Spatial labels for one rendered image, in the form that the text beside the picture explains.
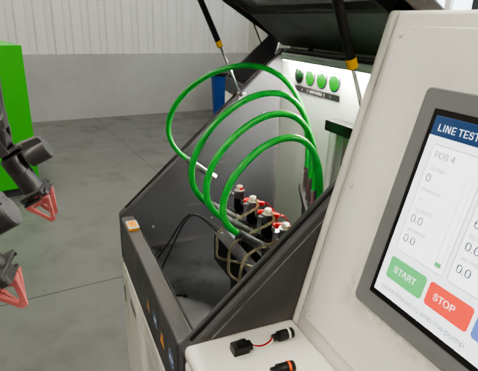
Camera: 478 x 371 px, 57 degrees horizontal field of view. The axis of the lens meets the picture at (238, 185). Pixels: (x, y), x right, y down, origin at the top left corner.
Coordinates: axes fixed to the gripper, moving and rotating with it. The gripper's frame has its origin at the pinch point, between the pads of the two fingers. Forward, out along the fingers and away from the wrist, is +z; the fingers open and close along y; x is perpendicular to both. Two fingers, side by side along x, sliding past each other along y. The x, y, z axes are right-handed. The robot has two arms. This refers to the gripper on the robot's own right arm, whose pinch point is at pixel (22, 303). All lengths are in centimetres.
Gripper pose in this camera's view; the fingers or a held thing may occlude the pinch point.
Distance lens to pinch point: 98.5
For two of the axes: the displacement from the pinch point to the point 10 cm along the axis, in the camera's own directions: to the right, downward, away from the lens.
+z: 4.1, 8.1, 4.2
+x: -8.8, 4.8, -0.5
